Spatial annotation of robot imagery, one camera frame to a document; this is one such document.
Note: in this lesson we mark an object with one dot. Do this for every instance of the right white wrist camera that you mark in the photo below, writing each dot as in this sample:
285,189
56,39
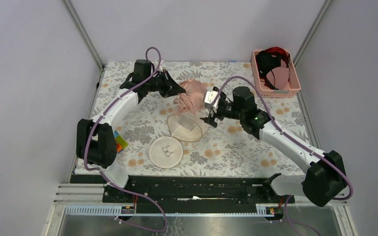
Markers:
211,100

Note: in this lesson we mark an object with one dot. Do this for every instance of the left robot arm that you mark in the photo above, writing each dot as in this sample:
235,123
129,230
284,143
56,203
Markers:
95,141

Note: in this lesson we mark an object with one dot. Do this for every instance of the right aluminium corner post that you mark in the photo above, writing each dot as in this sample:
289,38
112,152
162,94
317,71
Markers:
316,23

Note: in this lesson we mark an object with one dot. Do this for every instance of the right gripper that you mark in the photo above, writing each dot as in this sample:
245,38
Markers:
210,120

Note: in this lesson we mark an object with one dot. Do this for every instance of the floral tablecloth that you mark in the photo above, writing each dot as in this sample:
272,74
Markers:
225,151

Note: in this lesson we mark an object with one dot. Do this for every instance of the aluminium front rail frame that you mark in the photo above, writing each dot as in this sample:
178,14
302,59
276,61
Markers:
78,210

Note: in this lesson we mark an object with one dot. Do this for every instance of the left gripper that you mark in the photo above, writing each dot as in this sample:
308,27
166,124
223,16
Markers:
168,90

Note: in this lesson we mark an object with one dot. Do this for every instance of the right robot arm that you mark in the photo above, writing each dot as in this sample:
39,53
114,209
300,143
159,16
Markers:
324,174

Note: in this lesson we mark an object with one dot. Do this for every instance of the black and red bra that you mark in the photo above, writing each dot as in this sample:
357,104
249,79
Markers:
273,67

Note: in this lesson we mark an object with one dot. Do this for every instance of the pink plastic basket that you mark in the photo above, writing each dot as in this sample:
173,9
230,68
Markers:
292,88

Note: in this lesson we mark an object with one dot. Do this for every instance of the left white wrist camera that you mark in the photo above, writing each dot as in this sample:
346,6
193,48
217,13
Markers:
159,63

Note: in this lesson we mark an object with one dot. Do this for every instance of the colourful toy block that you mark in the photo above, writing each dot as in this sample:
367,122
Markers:
120,142

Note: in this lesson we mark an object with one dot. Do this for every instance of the peach satin lace bra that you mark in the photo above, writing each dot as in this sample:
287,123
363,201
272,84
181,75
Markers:
191,101

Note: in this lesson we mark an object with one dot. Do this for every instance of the aluminium corner post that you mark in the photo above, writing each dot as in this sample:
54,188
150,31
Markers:
83,33
316,23

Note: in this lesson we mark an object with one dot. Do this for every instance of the left aluminium corner post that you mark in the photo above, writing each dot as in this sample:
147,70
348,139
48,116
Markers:
83,33

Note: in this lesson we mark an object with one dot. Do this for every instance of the white mesh laundry bag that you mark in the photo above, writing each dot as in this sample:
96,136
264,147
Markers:
167,151

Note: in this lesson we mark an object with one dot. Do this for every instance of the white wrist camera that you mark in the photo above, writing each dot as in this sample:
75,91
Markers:
159,63
211,100

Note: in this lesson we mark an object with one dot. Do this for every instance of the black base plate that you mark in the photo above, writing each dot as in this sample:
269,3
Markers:
190,195

